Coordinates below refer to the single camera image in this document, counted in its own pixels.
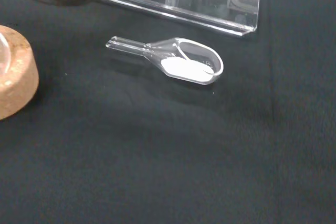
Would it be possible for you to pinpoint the black bench cloth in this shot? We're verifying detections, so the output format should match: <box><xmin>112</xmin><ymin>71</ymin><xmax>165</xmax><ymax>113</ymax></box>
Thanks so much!
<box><xmin>0</xmin><ymin>0</ymin><xmax>336</xmax><ymax>224</ymax></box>

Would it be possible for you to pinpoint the clear round-bottom flask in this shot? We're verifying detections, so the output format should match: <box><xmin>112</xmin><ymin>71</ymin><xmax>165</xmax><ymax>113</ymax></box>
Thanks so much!
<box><xmin>0</xmin><ymin>33</ymin><xmax>13</xmax><ymax>74</ymax></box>

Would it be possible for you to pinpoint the clear plastic funnel stand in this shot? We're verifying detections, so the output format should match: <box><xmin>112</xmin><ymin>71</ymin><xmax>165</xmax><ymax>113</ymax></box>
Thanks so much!
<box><xmin>97</xmin><ymin>0</ymin><xmax>262</xmax><ymax>37</ymax></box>

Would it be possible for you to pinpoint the cork ring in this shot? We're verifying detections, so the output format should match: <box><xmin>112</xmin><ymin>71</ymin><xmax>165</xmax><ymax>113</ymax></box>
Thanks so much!
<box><xmin>0</xmin><ymin>25</ymin><xmax>40</xmax><ymax>121</ymax></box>

